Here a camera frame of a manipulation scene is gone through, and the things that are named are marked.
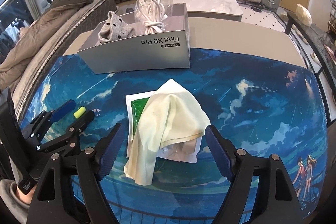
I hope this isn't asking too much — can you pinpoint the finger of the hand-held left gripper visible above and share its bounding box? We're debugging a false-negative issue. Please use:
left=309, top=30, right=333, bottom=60
left=37, top=110, right=95, bottom=159
left=22, top=99, right=76, bottom=140

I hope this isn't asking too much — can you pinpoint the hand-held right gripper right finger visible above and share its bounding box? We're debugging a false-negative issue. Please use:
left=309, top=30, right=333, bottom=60
left=205, top=124, right=301, bottom=224

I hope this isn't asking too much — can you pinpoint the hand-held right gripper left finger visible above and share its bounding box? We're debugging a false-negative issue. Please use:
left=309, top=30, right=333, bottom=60
left=26, top=123, right=125, bottom=224

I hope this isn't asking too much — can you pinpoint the yellow foam earplug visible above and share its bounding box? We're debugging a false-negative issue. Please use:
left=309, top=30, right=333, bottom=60
left=73, top=106, right=85, bottom=119

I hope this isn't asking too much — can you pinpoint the white packet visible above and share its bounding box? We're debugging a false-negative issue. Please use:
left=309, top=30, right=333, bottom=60
left=125, top=91, right=202, bottom=164

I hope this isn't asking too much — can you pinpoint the pale yellow cloth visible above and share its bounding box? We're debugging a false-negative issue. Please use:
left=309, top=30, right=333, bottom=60
left=124, top=79, right=212, bottom=186

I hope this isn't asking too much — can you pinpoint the grey cardboard box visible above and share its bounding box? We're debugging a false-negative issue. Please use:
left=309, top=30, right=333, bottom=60
left=77, top=3, right=191, bottom=75

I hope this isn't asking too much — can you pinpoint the grey dotted sock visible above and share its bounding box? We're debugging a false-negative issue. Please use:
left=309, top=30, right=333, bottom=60
left=98, top=11, right=137, bottom=43

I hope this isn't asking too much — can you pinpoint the white cable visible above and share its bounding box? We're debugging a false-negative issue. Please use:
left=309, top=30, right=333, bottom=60
left=136, top=0, right=170, bottom=34

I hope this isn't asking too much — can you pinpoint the clear plastic bag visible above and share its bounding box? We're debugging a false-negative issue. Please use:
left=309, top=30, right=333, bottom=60
left=134, top=0, right=175, bottom=30

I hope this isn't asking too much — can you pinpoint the person's left forearm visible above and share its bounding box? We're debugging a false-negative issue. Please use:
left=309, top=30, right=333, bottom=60
left=0, top=179, right=33, bottom=218

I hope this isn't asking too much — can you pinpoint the blue printed desk mat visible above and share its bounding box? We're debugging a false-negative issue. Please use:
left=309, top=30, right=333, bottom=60
left=18, top=47, right=328, bottom=224

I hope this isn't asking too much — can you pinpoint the beige blanket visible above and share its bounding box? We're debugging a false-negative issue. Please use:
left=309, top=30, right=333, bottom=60
left=0, top=1, right=87, bottom=88

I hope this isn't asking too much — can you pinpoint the grey quilted mattress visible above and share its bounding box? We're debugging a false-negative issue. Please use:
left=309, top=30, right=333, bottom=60
left=8, top=0, right=117, bottom=109

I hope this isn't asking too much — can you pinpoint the dark marble side table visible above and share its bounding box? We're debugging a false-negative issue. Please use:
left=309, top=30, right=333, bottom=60
left=285, top=7, right=336, bottom=75

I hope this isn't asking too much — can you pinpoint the cream crumpled bag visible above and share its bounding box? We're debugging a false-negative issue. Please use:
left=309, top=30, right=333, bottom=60
left=296, top=4, right=313, bottom=26

